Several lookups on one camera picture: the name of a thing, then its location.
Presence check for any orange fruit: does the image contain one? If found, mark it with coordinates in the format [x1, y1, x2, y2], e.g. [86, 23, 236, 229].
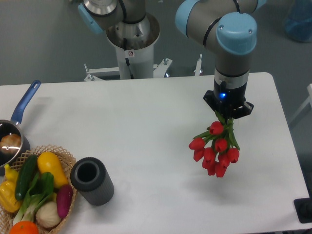
[9, 221, 39, 234]

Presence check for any yellow squash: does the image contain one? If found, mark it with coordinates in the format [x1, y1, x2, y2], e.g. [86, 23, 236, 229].
[37, 152, 69, 189]

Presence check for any red tulip bouquet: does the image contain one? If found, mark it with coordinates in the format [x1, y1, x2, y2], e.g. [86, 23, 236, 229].
[189, 111, 240, 178]

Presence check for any green cucumber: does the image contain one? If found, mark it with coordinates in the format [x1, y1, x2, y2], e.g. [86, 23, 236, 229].
[15, 155, 38, 201]

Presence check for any blue handled saucepan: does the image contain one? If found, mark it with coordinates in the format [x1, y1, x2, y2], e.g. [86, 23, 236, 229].
[0, 80, 41, 176]

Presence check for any black cable on pedestal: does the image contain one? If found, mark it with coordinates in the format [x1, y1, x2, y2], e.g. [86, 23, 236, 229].
[122, 38, 135, 79]

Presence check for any blue translucent container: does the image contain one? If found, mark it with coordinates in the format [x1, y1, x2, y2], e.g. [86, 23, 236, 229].
[283, 0, 312, 43]

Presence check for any black device at table edge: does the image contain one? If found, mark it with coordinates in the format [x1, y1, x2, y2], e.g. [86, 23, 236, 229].
[293, 198, 312, 223]

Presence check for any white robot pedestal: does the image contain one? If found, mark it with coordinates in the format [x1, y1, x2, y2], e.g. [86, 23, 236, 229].
[84, 13, 173, 81]

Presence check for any green bok choy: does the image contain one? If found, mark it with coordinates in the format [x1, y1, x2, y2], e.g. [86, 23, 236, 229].
[13, 172, 54, 225]

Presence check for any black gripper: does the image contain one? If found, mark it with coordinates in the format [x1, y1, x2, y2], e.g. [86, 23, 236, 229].
[203, 76, 254, 124]

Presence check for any yellow bell pepper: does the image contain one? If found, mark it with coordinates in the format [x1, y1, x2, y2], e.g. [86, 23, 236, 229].
[0, 164, 21, 213]

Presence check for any dark grey ribbed vase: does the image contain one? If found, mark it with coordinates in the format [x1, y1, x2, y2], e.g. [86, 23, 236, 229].
[70, 157, 114, 206]

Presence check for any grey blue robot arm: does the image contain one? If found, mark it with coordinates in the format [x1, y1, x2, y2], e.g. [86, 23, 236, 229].
[78, 0, 263, 119]

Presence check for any purple eggplant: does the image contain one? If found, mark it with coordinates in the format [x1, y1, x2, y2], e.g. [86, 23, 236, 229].
[56, 184, 73, 218]

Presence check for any white garlic bulb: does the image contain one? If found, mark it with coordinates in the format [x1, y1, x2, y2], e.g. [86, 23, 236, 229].
[36, 201, 61, 229]

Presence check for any woven bamboo basket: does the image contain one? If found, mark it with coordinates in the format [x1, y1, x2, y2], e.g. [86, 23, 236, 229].
[0, 145, 78, 234]

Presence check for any brown bread bun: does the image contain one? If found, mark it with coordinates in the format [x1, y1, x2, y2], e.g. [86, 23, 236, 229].
[0, 134, 21, 155]

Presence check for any white frame at right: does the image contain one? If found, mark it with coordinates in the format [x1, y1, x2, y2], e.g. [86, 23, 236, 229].
[288, 84, 312, 129]

